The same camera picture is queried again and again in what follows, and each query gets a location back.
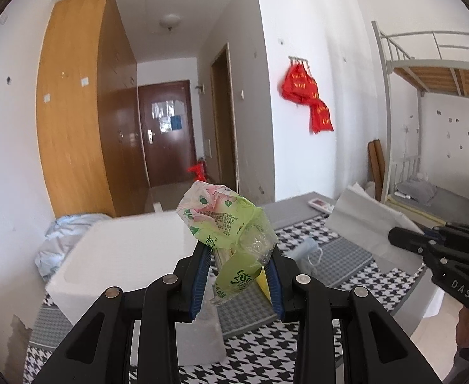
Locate green pink plastic bag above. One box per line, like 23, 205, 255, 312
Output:
176, 181, 278, 305

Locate person right hand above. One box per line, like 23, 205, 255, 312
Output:
456, 307, 469, 348

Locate wooden wardrobe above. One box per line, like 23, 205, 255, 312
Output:
36, 0, 149, 218

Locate side door frame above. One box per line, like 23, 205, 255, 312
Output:
210, 44, 238, 192

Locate white pump lotion bottle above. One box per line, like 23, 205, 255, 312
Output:
188, 163, 204, 182

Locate wall coat hook rack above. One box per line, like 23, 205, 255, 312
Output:
288, 56, 308, 66

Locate wooden boards against wall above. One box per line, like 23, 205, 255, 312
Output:
368, 140, 385, 201

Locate white remote control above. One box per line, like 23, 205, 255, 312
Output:
308, 198, 335, 214

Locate white metal bunk bed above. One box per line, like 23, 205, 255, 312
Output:
371, 22, 469, 225

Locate red fire extinguisher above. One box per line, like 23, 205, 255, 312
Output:
198, 158, 208, 182

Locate red hanging bags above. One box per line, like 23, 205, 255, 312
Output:
280, 62, 334, 134

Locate blue surgical mask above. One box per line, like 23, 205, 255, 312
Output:
287, 237, 324, 276

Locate light blue bedding bundle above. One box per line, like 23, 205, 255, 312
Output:
34, 213, 110, 283

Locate white foam sheet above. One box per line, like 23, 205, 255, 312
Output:
325, 184, 422, 275

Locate white styrofoam box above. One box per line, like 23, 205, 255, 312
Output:
46, 211, 227, 367

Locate yellow foam net sleeve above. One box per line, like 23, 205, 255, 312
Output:
256, 269, 272, 302

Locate dark brown entrance door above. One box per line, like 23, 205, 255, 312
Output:
138, 81, 196, 187

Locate houndstooth table cloth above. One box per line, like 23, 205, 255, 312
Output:
23, 216, 425, 383

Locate ceiling lamp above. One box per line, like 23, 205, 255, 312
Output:
159, 14, 182, 32

